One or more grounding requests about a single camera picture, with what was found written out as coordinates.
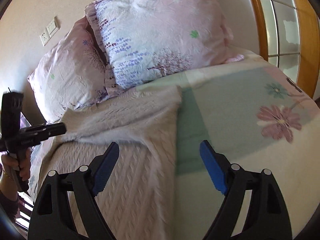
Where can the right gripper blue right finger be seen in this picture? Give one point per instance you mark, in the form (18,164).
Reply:
(267,216)

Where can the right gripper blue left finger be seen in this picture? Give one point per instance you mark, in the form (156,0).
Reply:
(52,217)

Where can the beige cable-knit sweater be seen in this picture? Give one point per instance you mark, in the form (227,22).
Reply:
(138,199)

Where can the person's left hand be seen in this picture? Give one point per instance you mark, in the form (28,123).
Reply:
(10,164)

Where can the dark wooden chair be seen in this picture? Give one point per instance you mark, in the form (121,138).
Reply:
(24,211)

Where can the left pink floral pillow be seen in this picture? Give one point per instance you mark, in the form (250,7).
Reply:
(74,74)

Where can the pastel floral bed sheet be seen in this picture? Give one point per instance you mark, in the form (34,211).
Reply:
(251,112)

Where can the right pink lavender pillow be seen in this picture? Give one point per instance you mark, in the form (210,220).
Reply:
(144,40)

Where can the wooden glass-panel wardrobe door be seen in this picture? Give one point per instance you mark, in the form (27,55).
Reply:
(289,39)

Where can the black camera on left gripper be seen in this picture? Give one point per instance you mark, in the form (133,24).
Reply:
(10,114)

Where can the white wall socket plate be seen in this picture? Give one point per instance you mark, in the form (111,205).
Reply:
(49,31)

